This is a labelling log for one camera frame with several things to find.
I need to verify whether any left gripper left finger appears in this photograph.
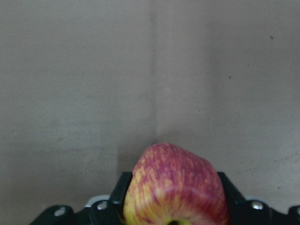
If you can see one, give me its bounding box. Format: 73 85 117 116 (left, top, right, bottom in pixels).
31 172 133 225

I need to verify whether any red yellow apple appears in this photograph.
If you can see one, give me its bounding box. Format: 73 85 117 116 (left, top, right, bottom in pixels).
123 143 231 225

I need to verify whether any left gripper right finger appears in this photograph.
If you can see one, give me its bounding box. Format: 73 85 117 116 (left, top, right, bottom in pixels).
218 172 300 225

